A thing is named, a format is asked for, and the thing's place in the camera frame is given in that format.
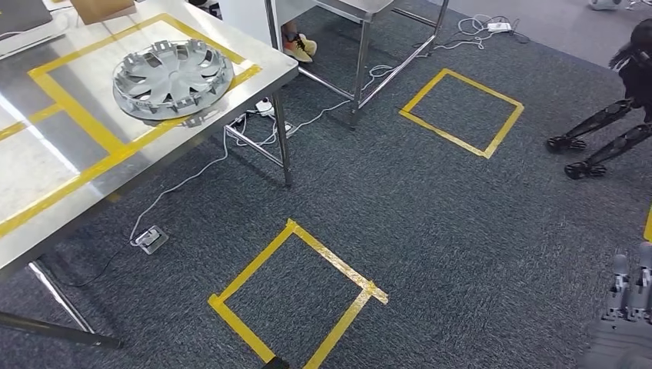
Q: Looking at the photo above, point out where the brown cardboard box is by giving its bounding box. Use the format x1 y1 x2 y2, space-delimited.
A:
70 0 138 25

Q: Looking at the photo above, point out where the black silver humanoid robot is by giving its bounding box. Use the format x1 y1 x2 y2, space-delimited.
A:
546 19 652 181

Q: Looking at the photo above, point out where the grey case yellow label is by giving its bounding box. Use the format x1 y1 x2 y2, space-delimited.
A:
0 0 54 35

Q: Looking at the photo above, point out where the white power cable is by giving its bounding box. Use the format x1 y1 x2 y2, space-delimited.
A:
277 15 521 141
128 114 278 248

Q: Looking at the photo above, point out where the grey floor socket box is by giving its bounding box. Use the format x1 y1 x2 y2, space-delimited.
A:
135 225 169 256

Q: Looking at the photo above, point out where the thin black floor cable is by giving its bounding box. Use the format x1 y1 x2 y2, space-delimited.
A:
66 247 136 289

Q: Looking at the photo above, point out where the silver plastic wheel cover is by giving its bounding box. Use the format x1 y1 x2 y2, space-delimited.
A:
111 38 235 121

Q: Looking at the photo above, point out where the white flat device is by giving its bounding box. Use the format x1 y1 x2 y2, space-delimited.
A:
0 10 78 59

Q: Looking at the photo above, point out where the steel workbench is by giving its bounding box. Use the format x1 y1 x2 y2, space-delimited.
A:
0 0 300 350
264 0 452 131

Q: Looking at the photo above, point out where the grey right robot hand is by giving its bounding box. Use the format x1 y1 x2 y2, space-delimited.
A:
580 241 652 369

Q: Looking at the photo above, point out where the person's foot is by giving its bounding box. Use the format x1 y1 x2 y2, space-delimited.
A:
281 31 318 64

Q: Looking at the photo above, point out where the yellow tape outline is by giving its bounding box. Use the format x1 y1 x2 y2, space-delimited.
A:
0 12 263 238

